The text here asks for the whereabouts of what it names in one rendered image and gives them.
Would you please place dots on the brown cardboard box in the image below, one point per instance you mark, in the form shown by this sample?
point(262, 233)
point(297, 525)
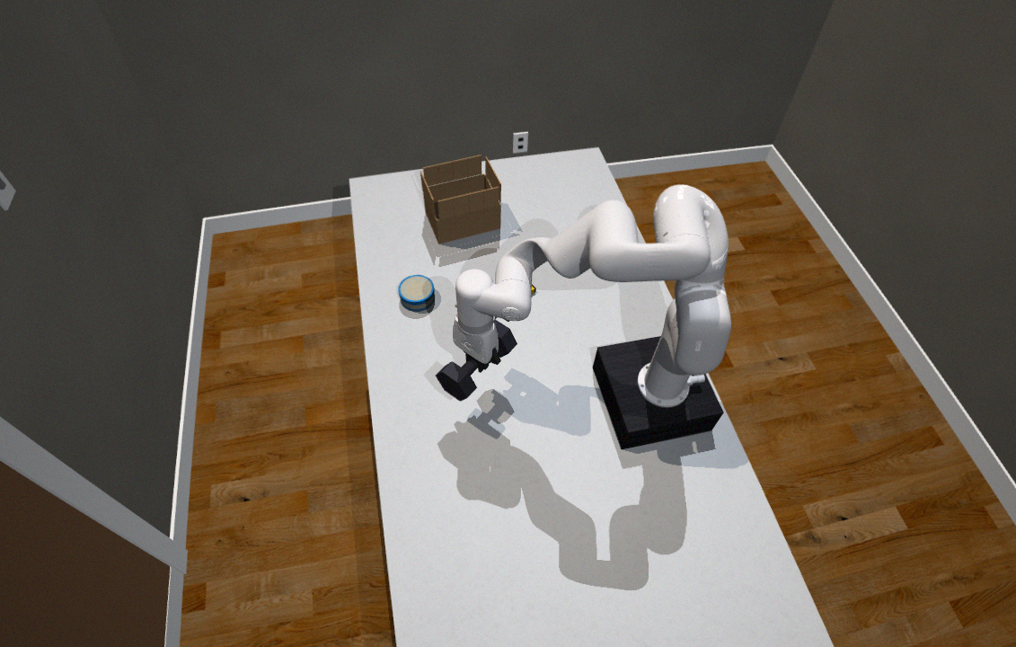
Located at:
point(466, 207)

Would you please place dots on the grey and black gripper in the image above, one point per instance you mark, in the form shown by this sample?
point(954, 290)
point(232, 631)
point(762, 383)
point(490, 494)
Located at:
point(479, 346)

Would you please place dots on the black hex dumbbell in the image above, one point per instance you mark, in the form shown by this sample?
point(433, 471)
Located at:
point(457, 380)

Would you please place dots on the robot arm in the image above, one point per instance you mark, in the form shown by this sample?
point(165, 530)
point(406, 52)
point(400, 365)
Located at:
point(698, 318)

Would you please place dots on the round grey tin with blue lid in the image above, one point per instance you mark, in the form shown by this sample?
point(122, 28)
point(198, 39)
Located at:
point(417, 293)

